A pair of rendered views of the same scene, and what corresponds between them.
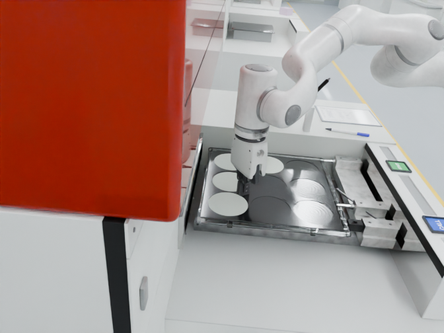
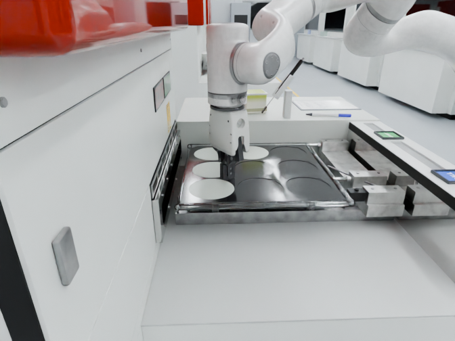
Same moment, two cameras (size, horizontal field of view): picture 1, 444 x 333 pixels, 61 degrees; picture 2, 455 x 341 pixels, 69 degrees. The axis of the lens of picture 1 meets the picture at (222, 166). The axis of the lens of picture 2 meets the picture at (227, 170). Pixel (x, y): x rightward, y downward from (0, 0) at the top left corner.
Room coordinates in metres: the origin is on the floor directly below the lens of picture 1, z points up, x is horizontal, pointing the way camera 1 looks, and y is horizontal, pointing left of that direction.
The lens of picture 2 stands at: (0.12, -0.03, 1.24)
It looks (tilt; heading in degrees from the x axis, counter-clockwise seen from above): 24 degrees down; 357
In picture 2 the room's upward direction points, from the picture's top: straight up
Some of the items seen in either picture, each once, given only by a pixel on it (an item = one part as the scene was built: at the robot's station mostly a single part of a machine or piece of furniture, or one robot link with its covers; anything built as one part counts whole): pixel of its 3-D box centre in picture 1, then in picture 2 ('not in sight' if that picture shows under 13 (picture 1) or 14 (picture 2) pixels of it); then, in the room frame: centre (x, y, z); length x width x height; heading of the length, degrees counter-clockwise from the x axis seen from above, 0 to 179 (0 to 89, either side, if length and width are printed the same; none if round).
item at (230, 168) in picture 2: (248, 185); (231, 167); (0.81, -0.07, 0.93); 0.03 x 0.03 x 0.07; 33
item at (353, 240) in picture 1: (290, 232); (285, 214); (0.76, -0.19, 0.84); 0.50 x 0.02 x 0.03; 90
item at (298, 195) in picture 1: (267, 185); (254, 169); (0.88, -0.13, 0.90); 0.34 x 0.34 x 0.01; 0
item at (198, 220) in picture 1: (273, 227); (265, 205); (0.70, -0.13, 0.90); 0.37 x 0.01 x 0.01; 90
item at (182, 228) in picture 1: (192, 182); (170, 174); (0.87, 0.08, 0.89); 0.44 x 0.02 x 0.10; 0
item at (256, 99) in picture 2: not in sight; (253, 101); (1.21, -0.17, 1.00); 0.07 x 0.07 x 0.07; 8
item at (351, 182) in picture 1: (358, 199); (353, 176); (0.90, -0.40, 0.87); 0.36 x 0.08 x 0.03; 0
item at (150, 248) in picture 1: (178, 176); (146, 151); (0.69, 0.09, 1.02); 0.81 x 0.03 x 0.40; 0
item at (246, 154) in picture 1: (248, 150); (227, 126); (0.82, -0.06, 1.03); 0.10 x 0.07 x 0.11; 33
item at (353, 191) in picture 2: (354, 224); (355, 193); (0.74, -0.34, 0.90); 0.04 x 0.02 x 0.03; 90
